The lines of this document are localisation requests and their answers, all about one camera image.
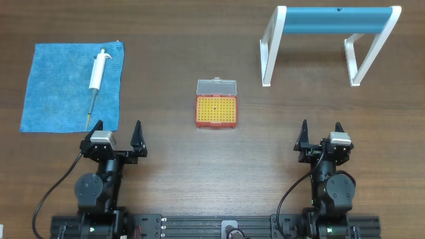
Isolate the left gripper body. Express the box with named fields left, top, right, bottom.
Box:
left=79, top=141, right=148, bottom=165

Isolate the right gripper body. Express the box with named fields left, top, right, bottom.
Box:
left=293, top=138, right=355, bottom=165

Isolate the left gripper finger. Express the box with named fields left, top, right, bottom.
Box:
left=129, top=119, right=148, bottom=153
left=79, top=119, right=104, bottom=151

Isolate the blue cloth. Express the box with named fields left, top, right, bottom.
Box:
left=19, top=40, right=126, bottom=133

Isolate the red and yellow tip box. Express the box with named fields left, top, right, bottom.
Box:
left=195, top=76, right=238, bottom=129

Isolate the white and blue stand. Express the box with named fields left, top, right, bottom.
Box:
left=259, top=5, right=402, bottom=88

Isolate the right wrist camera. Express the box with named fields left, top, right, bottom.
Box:
left=328, top=131, right=353, bottom=147

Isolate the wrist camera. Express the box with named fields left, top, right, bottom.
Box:
left=90, top=129, right=118, bottom=149
left=328, top=131, right=353, bottom=147

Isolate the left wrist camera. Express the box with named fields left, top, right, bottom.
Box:
left=90, top=129, right=118, bottom=149

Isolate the mounting rail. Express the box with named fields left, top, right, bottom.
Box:
left=50, top=214, right=381, bottom=239

